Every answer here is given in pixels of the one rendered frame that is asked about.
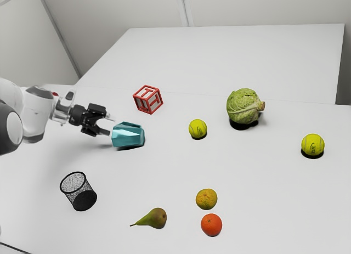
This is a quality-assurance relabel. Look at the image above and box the green pear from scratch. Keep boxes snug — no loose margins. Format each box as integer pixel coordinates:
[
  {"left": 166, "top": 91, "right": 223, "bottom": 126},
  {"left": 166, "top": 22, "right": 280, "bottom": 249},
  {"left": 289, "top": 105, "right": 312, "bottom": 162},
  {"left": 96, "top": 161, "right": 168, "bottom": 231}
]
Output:
[{"left": 129, "top": 207, "right": 168, "bottom": 229}]

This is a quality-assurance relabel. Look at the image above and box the red letter block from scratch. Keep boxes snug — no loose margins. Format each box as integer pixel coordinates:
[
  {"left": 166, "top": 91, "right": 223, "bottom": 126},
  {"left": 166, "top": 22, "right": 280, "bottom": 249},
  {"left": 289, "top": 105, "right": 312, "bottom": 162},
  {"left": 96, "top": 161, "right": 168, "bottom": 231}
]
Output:
[{"left": 132, "top": 84, "right": 164, "bottom": 115}]

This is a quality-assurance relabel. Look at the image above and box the black mesh pen holder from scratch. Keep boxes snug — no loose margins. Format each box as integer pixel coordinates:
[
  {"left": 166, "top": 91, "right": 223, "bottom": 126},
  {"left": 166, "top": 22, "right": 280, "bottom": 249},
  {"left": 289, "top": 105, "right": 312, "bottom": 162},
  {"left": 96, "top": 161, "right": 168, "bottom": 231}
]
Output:
[{"left": 59, "top": 171, "right": 98, "bottom": 212}]

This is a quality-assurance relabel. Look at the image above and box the teal faceted mug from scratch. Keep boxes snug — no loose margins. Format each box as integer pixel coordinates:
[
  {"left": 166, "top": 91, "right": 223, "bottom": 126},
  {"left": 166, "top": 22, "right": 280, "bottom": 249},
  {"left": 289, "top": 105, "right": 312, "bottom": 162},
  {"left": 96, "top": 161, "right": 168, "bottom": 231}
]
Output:
[{"left": 111, "top": 121, "right": 145, "bottom": 149}]

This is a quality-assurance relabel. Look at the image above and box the yellowish orange fruit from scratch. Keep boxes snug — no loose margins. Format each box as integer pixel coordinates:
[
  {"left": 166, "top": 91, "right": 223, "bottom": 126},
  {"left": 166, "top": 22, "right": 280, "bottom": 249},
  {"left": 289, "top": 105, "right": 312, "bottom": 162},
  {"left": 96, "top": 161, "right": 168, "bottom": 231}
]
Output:
[{"left": 195, "top": 188, "right": 218, "bottom": 211}]

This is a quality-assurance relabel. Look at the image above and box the green cabbage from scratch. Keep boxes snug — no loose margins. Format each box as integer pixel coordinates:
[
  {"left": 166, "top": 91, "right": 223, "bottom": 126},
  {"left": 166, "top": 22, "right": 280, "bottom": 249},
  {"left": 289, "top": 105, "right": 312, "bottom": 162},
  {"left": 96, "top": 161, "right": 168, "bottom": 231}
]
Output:
[{"left": 226, "top": 88, "right": 266, "bottom": 125}]

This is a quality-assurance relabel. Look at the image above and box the yellow tennis ball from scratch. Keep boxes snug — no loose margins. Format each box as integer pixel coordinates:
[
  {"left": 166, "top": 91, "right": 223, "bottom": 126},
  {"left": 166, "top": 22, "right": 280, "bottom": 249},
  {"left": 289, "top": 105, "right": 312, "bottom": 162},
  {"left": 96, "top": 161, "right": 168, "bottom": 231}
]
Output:
[
  {"left": 301, "top": 133, "right": 325, "bottom": 156},
  {"left": 188, "top": 118, "right": 208, "bottom": 139}
]

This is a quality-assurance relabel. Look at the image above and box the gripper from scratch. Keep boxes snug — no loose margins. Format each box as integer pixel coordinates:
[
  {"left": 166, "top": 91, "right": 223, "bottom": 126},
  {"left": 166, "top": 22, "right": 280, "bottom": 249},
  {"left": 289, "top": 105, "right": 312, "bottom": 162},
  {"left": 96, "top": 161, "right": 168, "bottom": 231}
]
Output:
[{"left": 68, "top": 102, "right": 117, "bottom": 137}]

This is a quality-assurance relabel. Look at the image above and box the bright orange fruit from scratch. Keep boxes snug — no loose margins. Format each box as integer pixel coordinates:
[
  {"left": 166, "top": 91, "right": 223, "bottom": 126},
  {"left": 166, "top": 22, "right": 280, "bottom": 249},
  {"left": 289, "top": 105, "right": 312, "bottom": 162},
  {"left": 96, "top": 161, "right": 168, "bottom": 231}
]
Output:
[{"left": 200, "top": 213, "right": 223, "bottom": 236}]

